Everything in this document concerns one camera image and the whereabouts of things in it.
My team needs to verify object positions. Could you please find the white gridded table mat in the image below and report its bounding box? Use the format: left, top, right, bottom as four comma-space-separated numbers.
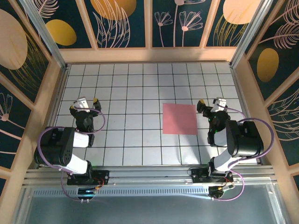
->
44, 62, 259, 167

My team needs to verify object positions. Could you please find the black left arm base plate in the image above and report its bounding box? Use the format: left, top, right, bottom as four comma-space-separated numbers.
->
66, 169, 110, 187

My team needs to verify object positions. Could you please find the slotted grey cable duct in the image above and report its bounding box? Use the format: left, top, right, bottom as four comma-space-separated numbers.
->
32, 188, 212, 197

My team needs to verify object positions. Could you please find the small electronics board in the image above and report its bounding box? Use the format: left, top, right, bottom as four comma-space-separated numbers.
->
77, 186, 105, 196
207, 183, 235, 195

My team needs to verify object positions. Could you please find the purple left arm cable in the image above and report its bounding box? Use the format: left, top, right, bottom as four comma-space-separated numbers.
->
38, 106, 106, 203

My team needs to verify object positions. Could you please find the grey metal panel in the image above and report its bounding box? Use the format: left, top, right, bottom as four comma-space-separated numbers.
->
14, 185, 287, 224

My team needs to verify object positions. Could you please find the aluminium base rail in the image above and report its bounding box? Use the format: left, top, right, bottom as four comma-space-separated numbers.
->
23, 165, 279, 187

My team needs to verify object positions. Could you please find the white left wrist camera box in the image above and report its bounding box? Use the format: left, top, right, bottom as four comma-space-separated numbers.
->
74, 97, 91, 113

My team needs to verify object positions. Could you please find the aluminium corner post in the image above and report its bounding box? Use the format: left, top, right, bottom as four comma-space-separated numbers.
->
229, 0, 274, 68
18, 0, 70, 70

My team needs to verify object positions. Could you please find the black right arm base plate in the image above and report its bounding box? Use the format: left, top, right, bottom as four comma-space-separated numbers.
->
190, 168, 235, 184

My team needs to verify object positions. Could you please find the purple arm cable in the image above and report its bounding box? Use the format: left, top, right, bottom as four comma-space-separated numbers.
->
38, 106, 106, 203
211, 105, 274, 202

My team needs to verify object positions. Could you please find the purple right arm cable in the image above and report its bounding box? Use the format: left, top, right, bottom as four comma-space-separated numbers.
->
211, 105, 274, 202

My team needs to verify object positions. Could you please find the pink cloth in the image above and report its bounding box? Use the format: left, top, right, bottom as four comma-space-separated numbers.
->
162, 103, 199, 135

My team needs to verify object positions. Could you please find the aluminium side rail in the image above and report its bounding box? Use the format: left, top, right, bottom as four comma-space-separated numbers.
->
230, 65, 268, 168
35, 65, 71, 170

